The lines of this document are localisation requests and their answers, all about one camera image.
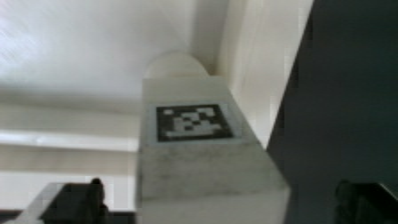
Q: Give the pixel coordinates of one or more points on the white table leg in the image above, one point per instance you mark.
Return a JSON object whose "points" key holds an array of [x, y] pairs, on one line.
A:
{"points": [[208, 180]]}

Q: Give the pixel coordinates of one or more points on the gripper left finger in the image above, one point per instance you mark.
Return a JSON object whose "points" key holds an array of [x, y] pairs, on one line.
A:
{"points": [[68, 204]]}

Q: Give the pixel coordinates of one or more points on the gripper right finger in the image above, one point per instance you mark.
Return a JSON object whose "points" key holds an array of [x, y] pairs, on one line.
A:
{"points": [[366, 204]]}

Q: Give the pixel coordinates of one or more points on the white square table top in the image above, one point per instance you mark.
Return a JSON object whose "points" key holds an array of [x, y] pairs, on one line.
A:
{"points": [[78, 48]]}

